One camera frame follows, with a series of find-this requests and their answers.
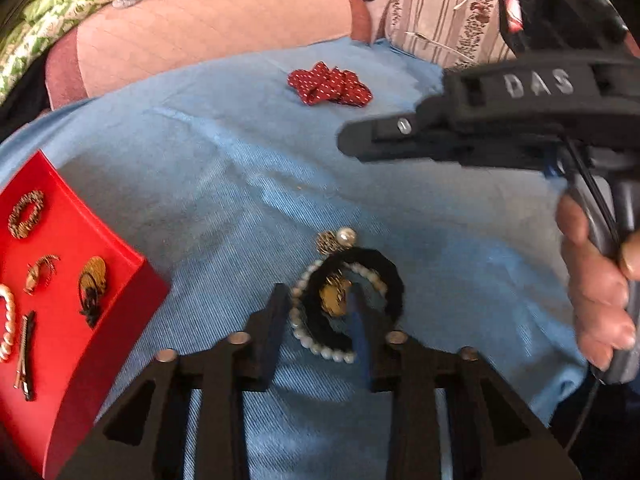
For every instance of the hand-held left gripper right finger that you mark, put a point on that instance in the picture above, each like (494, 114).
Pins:
(361, 340)

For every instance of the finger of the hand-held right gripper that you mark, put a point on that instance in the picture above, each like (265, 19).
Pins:
(380, 140)

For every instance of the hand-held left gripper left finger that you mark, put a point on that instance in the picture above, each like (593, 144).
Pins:
(277, 330)

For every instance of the pearl bead strand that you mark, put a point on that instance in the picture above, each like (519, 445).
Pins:
(327, 353)

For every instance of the black velvet scrunchie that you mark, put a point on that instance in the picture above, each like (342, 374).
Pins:
(320, 325)

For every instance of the gold pendant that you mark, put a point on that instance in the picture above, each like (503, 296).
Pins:
(335, 300)

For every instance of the red box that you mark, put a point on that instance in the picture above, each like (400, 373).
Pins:
(65, 200)

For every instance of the person's right hand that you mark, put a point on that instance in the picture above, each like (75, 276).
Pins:
(590, 285)

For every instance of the red polka dot scrunchie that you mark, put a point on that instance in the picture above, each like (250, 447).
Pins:
(345, 87)

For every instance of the pearl brooch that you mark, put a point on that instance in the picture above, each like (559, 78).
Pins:
(346, 235)

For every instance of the striped floral cushion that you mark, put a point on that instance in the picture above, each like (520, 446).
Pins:
(440, 20)

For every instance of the blue blanket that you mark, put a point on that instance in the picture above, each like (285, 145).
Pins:
(225, 185)

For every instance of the pink cushion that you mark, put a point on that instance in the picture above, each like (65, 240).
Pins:
(200, 30)

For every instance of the black hair clip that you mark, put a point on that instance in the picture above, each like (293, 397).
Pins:
(25, 355)

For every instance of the dark cloth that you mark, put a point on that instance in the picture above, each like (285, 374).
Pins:
(20, 105)

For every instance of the green floral quilt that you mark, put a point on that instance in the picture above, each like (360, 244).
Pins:
(50, 25)

